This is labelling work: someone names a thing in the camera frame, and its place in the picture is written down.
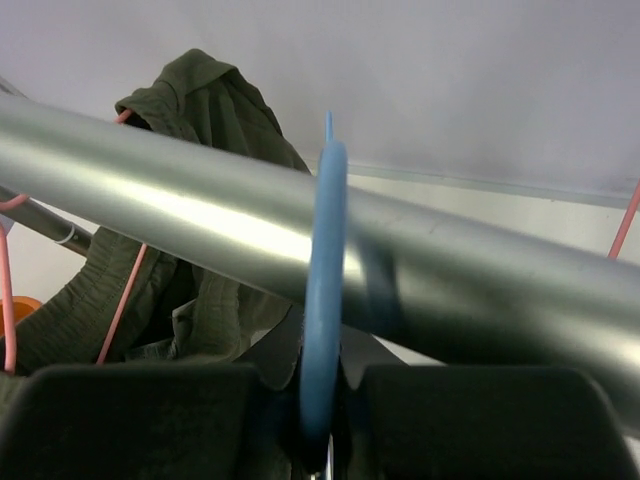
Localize orange plastic laundry basket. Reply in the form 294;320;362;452
0;296;42;336

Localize white metal clothes rack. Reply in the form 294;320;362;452
1;95;639;435

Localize olive green shorts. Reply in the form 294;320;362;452
1;49;306;407

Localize blue wire hanger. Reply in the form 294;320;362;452
299;112;348;444

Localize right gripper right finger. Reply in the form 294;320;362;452
341;339;639;479

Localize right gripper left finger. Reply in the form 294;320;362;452
1;364;292;479

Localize pink wire hanger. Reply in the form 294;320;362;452
608;181;640;259
0;108;149;374

